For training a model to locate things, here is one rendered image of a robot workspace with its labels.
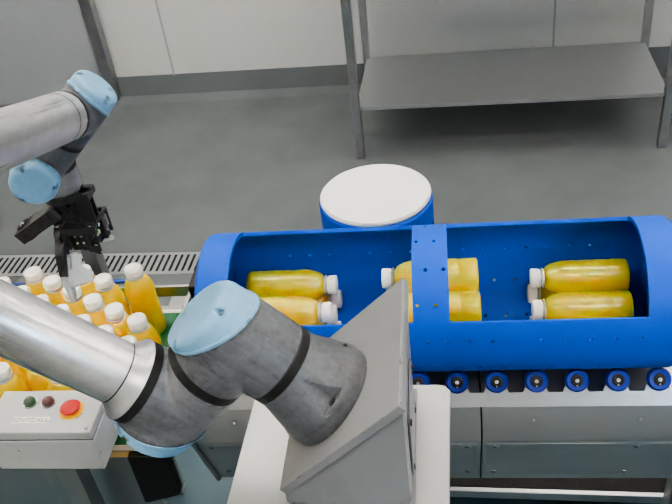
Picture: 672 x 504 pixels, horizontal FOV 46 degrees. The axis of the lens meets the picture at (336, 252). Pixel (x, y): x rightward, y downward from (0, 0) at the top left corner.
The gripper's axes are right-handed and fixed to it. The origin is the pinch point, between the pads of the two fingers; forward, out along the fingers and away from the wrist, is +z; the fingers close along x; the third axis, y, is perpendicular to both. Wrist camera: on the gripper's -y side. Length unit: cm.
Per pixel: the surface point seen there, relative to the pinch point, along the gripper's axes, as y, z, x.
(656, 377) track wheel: 107, 25, -5
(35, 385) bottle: -12.5, 18.3, -10.4
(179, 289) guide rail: 6.4, 24.7, 25.8
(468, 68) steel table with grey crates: 84, 94, 289
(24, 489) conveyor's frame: -21, 42, -17
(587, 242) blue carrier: 97, 11, 19
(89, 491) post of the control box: -1.1, 33.2, -24.2
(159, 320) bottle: 2.7, 27.9, 18.8
